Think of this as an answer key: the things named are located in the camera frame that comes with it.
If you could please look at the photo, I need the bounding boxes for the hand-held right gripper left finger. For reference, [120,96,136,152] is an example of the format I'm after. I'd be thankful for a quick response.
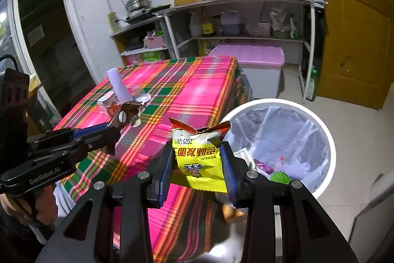
[38,141,176,263]

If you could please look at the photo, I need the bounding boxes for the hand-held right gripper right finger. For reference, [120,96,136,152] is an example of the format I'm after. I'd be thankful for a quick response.
[219,141,359,263]

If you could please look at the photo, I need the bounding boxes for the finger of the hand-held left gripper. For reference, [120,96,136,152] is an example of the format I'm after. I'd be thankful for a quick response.
[71,123,109,139]
[63,126,121,157]

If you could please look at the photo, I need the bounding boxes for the cream leaf-print bag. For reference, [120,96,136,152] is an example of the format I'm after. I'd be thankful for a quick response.
[234,148,256,169]

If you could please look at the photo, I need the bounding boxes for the brown coffee packet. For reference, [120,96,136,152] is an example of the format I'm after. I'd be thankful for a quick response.
[110,101,146,128]

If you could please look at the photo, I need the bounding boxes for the pink carton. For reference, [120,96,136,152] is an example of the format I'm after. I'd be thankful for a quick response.
[98,92,122,117]

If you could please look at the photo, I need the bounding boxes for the purple snack packet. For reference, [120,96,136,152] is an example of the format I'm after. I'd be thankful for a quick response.
[254,159,274,174]

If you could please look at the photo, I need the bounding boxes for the yellow snack packet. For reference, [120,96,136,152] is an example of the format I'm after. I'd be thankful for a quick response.
[168,117,231,193]

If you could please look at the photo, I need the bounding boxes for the green packet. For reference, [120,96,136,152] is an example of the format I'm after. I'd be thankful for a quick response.
[270,171,292,183]

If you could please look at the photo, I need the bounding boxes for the purple foam net sleeve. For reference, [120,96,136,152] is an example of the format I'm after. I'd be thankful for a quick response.
[107,67,131,103]

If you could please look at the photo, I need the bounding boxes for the clear plastic cup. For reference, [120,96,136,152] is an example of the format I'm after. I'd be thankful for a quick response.
[132,85,152,103]

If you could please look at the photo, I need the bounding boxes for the translucent bin liner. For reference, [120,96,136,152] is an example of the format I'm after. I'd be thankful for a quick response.
[229,106,327,186]

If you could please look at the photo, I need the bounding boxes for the white trash bin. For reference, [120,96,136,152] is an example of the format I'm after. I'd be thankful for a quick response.
[220,99,337,200]

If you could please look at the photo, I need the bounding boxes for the person's left hand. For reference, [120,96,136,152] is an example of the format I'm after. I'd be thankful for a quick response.
[0,186,59,227]

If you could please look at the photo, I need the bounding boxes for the pink package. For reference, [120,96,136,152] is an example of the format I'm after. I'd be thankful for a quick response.
[123,55,142,67]

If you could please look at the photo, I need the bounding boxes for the pink plaid tablecloth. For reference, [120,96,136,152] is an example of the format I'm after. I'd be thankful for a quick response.
[54,56,247,263]

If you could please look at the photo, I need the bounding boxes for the green box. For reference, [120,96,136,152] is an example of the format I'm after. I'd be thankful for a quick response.
[142,50,167,63]

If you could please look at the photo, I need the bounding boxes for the yellowed power strip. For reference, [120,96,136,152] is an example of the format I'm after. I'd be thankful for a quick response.
[107,13,118,34]

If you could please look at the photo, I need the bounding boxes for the small wooden shelf unit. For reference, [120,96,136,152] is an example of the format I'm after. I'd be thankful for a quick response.
[110,15,173,66]

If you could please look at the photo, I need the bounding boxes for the pink-lid storage box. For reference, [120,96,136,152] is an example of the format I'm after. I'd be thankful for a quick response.
[208,44,285,99]

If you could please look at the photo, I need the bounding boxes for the green glass bottle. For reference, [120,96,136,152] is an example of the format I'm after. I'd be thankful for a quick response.
[306,69,318,102]

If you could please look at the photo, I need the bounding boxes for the yellow cooking oil bottle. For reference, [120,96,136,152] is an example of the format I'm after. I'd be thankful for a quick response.
[198,41,216,57]

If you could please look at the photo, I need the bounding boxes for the black induction cooker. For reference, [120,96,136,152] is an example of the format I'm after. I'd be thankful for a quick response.
[123,4,172,25]

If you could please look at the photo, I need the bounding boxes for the steel steamer pot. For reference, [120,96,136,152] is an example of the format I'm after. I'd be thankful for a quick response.
[126,0,153,15]

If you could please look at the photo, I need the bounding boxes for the white plastic bottle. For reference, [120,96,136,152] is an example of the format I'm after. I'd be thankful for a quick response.
[189,12,202,37]

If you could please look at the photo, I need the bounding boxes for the brown oil bottle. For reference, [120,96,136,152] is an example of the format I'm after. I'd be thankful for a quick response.
[201,9,215,37]

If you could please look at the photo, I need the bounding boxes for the small lidded bucket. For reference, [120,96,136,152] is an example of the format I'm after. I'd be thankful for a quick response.
[257,21,272,37]

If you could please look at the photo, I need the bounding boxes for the dark liquid jug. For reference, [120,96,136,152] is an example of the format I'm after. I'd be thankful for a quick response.
[221,11,241,36]

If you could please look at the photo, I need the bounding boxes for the crumpled plastic bags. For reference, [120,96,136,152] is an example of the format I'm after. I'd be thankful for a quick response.
[270,6,298,39]

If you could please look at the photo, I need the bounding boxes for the long white shelf unit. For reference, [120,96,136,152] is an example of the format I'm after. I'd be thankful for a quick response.
[162,0,326,101]

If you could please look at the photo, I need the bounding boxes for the yellow wooden door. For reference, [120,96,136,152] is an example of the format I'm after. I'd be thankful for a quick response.
[311,0,394,111]

